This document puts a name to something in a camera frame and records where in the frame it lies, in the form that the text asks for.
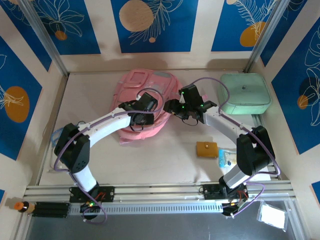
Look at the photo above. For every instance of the blue snack packet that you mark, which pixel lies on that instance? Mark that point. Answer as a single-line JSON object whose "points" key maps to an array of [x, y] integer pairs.
{"points": [[226, 158]]}

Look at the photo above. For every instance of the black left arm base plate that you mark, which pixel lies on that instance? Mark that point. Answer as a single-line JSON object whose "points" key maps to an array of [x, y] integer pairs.
{"points": [[107, 193]]}

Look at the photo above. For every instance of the aluminium front rail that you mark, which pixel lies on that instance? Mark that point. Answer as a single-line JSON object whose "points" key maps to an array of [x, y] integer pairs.
{"points": [[155, 191]]}

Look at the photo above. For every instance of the pink student backpack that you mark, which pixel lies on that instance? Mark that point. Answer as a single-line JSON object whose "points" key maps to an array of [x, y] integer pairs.
{"points": [[130, 87]]}

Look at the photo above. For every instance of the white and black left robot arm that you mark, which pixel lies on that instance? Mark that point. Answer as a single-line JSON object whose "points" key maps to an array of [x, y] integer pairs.
{"points": [[110, 123]]}

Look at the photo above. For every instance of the mint green zipped case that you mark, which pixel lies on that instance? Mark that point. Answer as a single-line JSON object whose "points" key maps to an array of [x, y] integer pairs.
{"points": [[243, 92]]}

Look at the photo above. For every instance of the brown leather wallet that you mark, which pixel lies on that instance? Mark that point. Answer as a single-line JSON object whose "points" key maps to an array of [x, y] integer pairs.
{"points": [[207, 150]]}

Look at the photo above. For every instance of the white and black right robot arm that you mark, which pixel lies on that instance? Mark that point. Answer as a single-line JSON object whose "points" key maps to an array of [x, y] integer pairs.
{"points": [[220, 122]]}

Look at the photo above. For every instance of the aluminium corner post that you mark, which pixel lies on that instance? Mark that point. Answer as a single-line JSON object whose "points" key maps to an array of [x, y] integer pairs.
{"points": [[266, 37], [44, 37]]}

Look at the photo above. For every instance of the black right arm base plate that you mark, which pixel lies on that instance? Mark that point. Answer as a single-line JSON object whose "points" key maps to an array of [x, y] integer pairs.
{"points": [[211, 191]]}

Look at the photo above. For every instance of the black ribbed bar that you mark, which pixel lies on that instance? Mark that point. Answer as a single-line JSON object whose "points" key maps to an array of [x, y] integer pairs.
{"points": [[51, 209]]}

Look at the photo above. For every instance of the clear bag with white contents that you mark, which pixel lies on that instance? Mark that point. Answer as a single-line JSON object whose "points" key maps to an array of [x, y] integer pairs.
{"points": [[272, 215]]}

